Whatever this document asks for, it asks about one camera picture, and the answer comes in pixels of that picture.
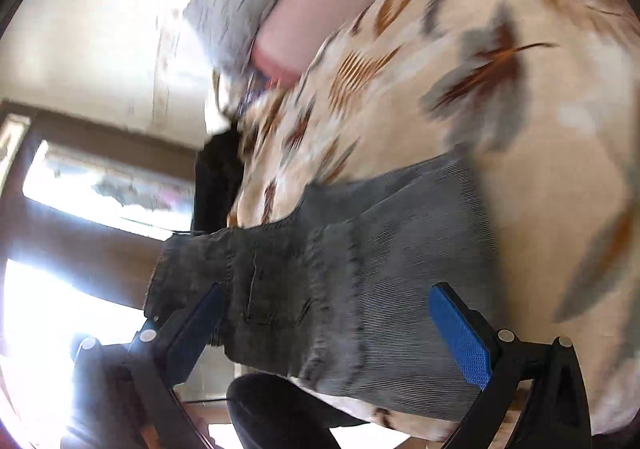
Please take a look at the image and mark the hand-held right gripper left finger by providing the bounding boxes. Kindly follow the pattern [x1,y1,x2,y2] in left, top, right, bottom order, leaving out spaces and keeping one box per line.
[60,282,226,449]

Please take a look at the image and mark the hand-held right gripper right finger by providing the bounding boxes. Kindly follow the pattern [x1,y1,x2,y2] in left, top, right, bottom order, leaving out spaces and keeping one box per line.
[428,282,592,449]

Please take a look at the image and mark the grey denim pants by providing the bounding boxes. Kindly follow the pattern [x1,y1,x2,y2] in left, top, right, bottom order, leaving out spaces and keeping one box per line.
[142,151,507,416]

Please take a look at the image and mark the black jacket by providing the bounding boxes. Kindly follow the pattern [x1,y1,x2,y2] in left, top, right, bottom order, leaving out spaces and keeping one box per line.
[192,128,247,236]

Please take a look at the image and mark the patterned glass window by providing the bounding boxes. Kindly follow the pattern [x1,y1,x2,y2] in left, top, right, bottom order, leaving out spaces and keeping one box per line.
[22,141,197,231]

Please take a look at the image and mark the leaf print blanket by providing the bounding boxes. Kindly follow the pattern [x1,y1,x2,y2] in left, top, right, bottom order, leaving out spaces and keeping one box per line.
[215,0,640,441]

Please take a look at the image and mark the pink bolster cushion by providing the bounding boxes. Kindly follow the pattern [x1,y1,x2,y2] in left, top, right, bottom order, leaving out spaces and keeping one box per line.
[251,0,402,80]

